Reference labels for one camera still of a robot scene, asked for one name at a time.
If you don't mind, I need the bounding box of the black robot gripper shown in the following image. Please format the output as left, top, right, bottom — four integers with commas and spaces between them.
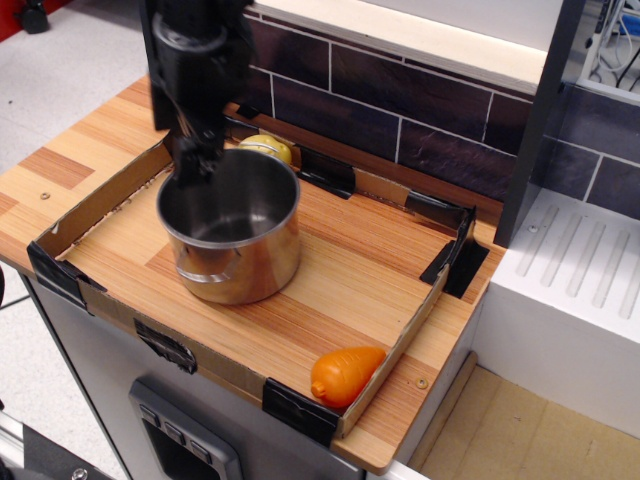
152, 14, 254, 188

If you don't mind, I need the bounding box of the stainless steel pot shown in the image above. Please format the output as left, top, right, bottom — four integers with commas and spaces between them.
157, 148, 301, 305

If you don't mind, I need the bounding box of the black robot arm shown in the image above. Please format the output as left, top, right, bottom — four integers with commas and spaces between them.
140, 1, 255, 187

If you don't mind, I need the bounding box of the yellow toy potato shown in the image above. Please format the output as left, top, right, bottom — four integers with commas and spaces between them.
238, 134, 293, 165

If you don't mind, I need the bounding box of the black caster wheel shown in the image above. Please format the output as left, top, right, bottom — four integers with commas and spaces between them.
14, 0, 49, 34

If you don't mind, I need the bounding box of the orange toy carrot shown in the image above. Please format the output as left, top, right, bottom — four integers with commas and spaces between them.
311, 346, 386, 408

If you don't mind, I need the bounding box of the grey toy oven front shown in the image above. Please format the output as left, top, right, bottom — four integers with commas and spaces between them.
129, 380, 243, 479

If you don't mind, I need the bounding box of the white toy sink drainboard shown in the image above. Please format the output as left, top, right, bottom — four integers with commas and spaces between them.
472, 190, 639, 436

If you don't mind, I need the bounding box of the dark grey vertical post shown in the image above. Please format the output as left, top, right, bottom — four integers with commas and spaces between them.
494, 1, 585, 247

